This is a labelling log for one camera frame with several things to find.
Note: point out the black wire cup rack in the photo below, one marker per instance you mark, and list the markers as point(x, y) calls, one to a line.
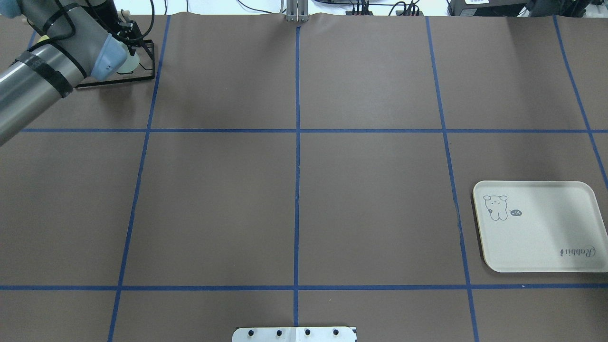
point(146, 69)

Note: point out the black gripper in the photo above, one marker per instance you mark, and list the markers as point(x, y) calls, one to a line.
point(106, 14)

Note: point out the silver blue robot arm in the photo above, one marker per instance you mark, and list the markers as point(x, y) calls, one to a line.
point(79, 39)

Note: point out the pale green plastic cup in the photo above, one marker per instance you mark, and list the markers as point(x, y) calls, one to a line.
point(130, 64)

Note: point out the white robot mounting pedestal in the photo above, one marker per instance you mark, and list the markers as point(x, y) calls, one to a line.
point(296, 334)

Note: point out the aluminium frame post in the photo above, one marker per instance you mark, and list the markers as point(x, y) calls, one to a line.
point(296, 10)

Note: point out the cream rabbit print tray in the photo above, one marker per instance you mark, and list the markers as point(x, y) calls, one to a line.
point(540, 226)

